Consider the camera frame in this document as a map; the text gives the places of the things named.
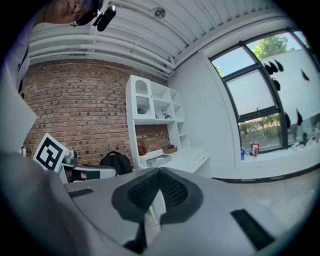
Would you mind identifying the white box with lid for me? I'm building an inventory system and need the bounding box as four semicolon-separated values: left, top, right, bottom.
145;154;173;168

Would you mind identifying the white shelving desk unit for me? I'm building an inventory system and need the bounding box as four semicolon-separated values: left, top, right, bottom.
124;74;212;180

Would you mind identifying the round ceiling detector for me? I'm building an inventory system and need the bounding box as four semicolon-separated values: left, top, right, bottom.
151;6;167;19

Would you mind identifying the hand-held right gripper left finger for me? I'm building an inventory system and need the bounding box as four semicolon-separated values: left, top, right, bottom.
67;167;161;254

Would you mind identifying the person's lavender shirt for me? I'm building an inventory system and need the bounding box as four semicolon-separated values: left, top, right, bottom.
4;14;35;100

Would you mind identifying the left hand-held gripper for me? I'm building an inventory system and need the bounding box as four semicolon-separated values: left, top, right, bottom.
32;132;118;185

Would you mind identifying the person's head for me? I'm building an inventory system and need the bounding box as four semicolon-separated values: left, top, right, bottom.
34;0;101;26

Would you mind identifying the dried reddish-brown plant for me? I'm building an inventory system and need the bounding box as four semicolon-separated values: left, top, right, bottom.
137;141;151;157

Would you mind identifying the black head-worn camera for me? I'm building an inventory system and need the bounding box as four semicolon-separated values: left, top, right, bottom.
91;4;117;33

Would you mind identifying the black-framed window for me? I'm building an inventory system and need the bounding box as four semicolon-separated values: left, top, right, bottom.
208;29;320;154

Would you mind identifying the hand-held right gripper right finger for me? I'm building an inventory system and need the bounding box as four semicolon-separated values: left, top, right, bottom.
154;167;278;256

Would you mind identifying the brown wooden organizer box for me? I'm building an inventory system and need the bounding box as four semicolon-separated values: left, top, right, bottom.
161;144;179;155

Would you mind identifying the black backpack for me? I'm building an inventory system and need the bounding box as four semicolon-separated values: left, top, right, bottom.
99;150;133;176

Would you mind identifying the white ceiling pipe bundle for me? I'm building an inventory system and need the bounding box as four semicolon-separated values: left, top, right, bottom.
28;31;176;77

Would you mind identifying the group of black window decals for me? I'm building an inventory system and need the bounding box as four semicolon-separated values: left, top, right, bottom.
263;58;311;128

